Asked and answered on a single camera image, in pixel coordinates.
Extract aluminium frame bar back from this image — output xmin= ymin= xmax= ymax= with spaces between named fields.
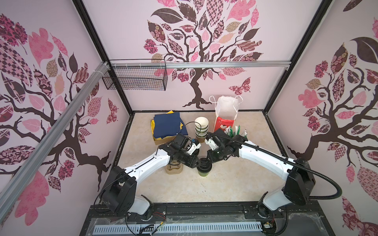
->
xmin=110 ymin=60 xmax=291 ymax=69

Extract cardboard napkin box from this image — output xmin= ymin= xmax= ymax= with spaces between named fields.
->
xmin=153 ymin=136 xmax=176 ymax=146

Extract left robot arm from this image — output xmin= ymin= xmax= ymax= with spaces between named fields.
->
xmin=98 ymin=134 xmax=201 ymax=220

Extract yellow napkins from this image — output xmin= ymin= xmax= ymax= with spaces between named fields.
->
xmin=150 ymin=110 xmax=185 ymax=140

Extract green white straw packets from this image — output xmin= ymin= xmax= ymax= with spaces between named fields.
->
xmin=225 ymin=125 xmax=248 ymax=138

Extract red white paper bag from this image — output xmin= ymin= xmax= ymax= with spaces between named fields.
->
xmin=209 ymin=95 xmax=244 ymax=132

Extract black cup lid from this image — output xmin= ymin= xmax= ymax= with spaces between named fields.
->
xmin=197 ymin=158 xmax=212 ymax=171

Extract stack of paper cups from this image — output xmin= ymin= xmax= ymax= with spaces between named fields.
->
xmin=195 ymin=117 xmax=209 ymax=143

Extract black wire basket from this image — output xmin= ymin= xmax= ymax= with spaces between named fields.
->
xmin=102 ymin=59 xmax=168 ymax=91

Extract aluminium frame bar left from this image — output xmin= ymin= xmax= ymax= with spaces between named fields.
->
xmin=1 ymin=62 xmax=110 ymax=221

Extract pulp cup carrier tray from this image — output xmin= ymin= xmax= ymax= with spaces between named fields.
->
xmin=164 ymin=161 xmax=183 ymax=175

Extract green paper coffee cup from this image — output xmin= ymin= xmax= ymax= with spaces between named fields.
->
xmin=197 ymin=168 xmax=210 ymax=177

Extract white cable duct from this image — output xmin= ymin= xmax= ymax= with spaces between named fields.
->
xmin=92 ymin=222 xmax=262 ymax=236

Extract aluminium frame bar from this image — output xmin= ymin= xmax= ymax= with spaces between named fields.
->
xmin=1 ymin=62 xmax=110 ymax=221
xmin=110 ymin=60 xmax=291 ymax=69

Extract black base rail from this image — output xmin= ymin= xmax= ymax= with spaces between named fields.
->
xmin=80 ymin=201 xmax=335 ymax=236

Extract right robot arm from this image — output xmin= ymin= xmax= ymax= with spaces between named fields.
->
xmin=205 ymin=129 xmax=343 ymax=217

